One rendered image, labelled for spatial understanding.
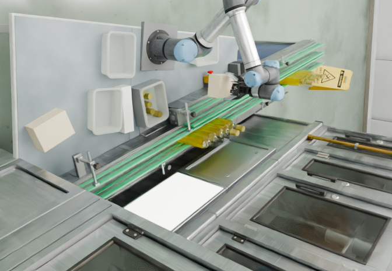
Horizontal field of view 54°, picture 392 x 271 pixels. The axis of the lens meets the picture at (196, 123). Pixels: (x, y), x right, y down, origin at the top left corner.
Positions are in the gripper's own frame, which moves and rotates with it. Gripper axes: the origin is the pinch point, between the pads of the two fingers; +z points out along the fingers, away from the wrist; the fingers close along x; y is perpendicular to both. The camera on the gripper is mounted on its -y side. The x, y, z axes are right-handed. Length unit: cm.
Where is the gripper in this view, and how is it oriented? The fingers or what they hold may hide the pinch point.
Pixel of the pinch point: (225, 86)
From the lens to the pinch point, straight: 209.8
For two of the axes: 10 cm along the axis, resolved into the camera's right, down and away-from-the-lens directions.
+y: -6.6, 1.0, -7.5
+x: -0.6, 9.8, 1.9
